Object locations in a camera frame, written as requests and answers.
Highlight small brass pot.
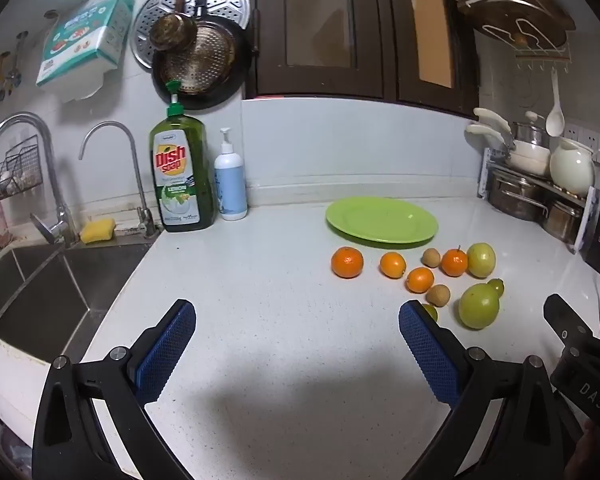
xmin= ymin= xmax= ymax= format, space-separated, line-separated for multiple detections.
xmin=148 ymin=0 xmax=199 ymax=52

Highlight steel pot with lid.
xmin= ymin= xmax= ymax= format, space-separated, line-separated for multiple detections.
xmin=472 ymin=107 xmax=552 ymax=147

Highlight white saucepan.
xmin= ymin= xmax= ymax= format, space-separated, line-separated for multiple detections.
xmin=463 ymin=124 xmax=552 ymax=177

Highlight white wall hook rack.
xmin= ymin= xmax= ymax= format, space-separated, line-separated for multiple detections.
xmin=514 ymin=42 xmax=572 ymax=75

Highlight thin gooseneck faucet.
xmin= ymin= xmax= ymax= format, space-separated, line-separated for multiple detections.
xmin=78 ymin=121 xmax=159 ymax=239

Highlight paper towel pack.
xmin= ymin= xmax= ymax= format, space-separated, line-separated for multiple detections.
xmin=35 ymin=0 xmax=137 ymax=104

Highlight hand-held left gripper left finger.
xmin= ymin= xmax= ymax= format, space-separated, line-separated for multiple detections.
xmin=32 ymin=299 xmax=197 ymax=480

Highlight tall chrome faucet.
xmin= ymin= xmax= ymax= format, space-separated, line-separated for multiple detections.
xmin=0 ymin=112 xmax=79 ymax=249

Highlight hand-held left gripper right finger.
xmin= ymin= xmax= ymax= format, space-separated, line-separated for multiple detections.
xmin=398 ymin=301 xmax=587 ymax=480

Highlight yellow sponge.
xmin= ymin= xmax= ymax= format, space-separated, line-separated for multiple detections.
xmin=79 ymin=217 xmax=117 ymax=245

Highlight white blue pump bottle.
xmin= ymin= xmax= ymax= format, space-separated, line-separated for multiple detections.
xmin=214 ymin=127 xmax=249 ymax=221

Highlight large steel pot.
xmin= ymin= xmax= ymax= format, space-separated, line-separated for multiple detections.
xmin=487 ymin=169 xmax=547 ymax=222

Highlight black frying pan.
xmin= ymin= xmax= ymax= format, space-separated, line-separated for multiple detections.
xmin=151 ymin=0 xmax=254 ymax=112

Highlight steel sink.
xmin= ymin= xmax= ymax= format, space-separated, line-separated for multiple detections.
xmin=0 ymin=241 xmax=154 ymax=363

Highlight wooden cutting board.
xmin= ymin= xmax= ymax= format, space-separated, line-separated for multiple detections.
xmin=456 ymin=0 xmax=577 ymax=52

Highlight white spoon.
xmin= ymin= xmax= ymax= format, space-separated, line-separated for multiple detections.
xmin=545 ymin=67 xmax=566 ymax=137

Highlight yellow wall hooks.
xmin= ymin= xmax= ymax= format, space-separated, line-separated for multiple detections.
xmin=0 ymin=30 xmax=29 ymax=102

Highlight green dish soap bottle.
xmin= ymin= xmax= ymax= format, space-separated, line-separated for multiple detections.
xmin=149 ymin=81 xmax=216 ymax=234

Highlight small steel pot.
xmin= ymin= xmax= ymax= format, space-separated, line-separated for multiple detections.
xmin=542 ymin=199 xmax=589 ymax=244

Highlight small orange with stem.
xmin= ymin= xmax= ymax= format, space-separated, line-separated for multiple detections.
xmin=440 ymin=246 xmax=469 ymax=277

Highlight white wall sockets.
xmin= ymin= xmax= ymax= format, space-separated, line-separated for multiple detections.
xmin=564 ymin=119 xmax=600 ymax=150

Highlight green plate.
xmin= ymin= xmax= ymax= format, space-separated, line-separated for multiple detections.
xmin=325 ymin=197 xmax=439 ymax=249

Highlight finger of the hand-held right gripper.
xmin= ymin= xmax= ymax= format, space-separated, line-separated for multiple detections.
xmin=543 ymin=294 xmax=595 ymax=347

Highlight white ceramic pitcher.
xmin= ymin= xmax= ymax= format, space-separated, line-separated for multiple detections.
xmin=549 ymin=137 xmax=596 ymax=199

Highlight black wire basket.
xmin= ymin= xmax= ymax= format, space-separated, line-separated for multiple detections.
xmin=0 ymin=134 xmax=47 ymax=202

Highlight metal pot rack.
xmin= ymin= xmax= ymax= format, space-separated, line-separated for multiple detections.
xmin=477 ymin=146 xmax=599 ymax=256

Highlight large dark orange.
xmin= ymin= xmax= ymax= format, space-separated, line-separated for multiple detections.
xmin=331 ymin=246 xmax=365 ymax=279

